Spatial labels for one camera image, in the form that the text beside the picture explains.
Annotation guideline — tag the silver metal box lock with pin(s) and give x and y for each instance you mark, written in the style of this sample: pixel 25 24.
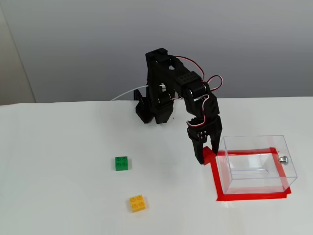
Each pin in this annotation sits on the silver metal box lock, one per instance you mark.
pixel 283 159

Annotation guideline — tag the red lego brick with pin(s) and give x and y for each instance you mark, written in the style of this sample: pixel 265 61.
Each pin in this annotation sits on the red lego brick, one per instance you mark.
pixel 207 154

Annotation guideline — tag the green lego brick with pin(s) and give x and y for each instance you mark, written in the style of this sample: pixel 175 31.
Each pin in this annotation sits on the green lego brick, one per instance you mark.
pixel 122 163

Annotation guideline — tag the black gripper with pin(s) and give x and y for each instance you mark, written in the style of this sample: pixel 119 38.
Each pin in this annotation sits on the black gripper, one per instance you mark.
pixel 205 132

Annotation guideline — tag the red tape frame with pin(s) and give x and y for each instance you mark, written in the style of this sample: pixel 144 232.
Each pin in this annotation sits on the red tape frame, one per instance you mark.
pixel 221 193

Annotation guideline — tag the yellow lego brick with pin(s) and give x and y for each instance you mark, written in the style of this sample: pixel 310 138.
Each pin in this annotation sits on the yellow lego brick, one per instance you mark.
pixel 137 203

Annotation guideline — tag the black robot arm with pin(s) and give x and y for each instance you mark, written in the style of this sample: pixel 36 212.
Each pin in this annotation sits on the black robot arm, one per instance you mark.
pixel 156 73

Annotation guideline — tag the transparent plastic box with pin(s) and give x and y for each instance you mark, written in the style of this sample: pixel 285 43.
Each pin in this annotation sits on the transparent plastic box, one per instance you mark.
pixel 259 176

